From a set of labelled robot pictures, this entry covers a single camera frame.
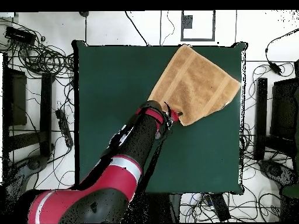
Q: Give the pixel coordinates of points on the tan terry towel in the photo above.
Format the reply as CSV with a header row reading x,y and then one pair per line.
x,y
193,88

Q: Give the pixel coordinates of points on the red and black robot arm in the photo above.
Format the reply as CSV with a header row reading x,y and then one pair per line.
x,y
142,140

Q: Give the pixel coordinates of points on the dark flat panel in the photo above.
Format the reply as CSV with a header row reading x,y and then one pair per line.
x,y
17,98
285,105

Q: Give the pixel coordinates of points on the dark green table cloth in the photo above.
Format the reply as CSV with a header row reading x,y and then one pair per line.
x,y
198,151

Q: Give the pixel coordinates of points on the dark grey square plate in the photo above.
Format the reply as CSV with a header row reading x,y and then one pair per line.
x,y
187,22

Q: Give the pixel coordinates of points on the long black power strip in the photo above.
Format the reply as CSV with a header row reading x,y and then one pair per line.
x,y
220,207

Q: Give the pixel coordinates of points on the dark stand foot with knob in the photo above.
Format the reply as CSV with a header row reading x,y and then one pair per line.
x,y
33,163
274,170

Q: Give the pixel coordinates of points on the black electronics box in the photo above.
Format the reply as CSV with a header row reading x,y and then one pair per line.
x,y
19,35

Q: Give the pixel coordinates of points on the grey square floor frame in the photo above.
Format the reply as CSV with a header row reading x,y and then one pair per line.
x,y
182,32

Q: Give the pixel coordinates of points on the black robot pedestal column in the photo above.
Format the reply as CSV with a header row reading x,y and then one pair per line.
x,y
175,207

